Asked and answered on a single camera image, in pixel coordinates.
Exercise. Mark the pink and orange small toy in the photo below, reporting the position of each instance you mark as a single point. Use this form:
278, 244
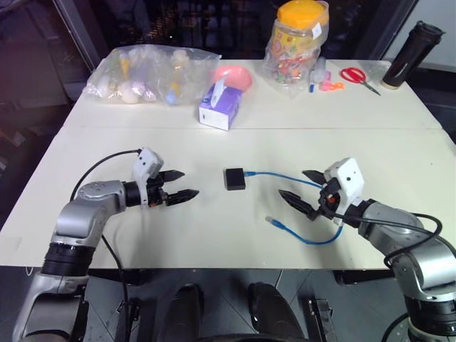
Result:
331, 86

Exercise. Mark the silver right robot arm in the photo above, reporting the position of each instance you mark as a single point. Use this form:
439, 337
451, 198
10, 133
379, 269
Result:
424, 249

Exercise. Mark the dark rounded shape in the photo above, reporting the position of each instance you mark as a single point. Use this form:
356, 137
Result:
274, 313
189, 313

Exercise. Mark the black tumbler bottle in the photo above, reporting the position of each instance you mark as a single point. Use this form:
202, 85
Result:
409, 57

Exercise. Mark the black table frame bracket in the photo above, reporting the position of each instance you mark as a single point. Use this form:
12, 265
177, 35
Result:
133, 320
320, 318

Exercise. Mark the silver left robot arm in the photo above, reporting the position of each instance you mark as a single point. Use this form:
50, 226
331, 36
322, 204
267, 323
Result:
76, 221

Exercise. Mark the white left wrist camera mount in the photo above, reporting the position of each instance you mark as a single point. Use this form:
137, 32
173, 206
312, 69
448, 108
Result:
146, 158

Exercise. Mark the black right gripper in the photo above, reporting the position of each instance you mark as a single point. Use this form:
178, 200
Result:
327, 201

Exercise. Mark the small black box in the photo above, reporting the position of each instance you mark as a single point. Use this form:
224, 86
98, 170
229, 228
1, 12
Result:
235, 179

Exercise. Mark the blue capped marker pen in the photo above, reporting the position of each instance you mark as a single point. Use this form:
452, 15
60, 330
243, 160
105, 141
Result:
311, 83

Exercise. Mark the purple tissue box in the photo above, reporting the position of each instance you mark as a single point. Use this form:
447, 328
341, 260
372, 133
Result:
221, 108

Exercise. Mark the clear bag of toys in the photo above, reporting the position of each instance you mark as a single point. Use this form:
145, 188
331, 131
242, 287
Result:
142, 78

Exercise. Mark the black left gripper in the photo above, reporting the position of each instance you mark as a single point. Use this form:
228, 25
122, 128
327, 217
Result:
155, 194

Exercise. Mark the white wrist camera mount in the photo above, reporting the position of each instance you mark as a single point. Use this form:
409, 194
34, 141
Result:
146, 158
351, 178

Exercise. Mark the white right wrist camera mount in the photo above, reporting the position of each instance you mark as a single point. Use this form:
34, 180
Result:
351, 178

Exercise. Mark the pink plastic bowl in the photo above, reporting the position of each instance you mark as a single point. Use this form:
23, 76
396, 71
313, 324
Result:
237, 76

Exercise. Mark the candy jar with yellow lid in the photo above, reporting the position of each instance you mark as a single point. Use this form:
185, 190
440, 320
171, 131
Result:
297, 46

